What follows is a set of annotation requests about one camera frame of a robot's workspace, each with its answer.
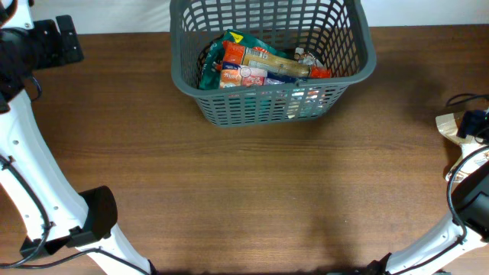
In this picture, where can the grey plastic mesh basket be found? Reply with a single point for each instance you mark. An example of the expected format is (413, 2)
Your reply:
(336, 32)

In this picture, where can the beige brown snack bag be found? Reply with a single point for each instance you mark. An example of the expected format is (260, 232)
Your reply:
(303, 57)
(448, 127)

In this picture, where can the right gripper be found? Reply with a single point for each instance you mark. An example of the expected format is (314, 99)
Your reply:
(470, 123)

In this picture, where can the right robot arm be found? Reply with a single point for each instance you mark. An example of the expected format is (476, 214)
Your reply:
(465, 226)

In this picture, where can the orange biscuit package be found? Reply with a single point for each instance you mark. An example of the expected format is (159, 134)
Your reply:
(240, 62)

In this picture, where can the green Nescafe coffee bag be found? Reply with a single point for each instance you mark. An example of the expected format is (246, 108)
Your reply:
(210, 72)

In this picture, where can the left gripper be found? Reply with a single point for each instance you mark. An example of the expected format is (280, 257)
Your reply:
(53, 43)

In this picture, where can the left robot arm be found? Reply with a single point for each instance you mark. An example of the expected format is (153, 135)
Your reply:
(54, 213)

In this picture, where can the light teal wipes packet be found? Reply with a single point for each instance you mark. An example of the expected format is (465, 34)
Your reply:
(310, 110)

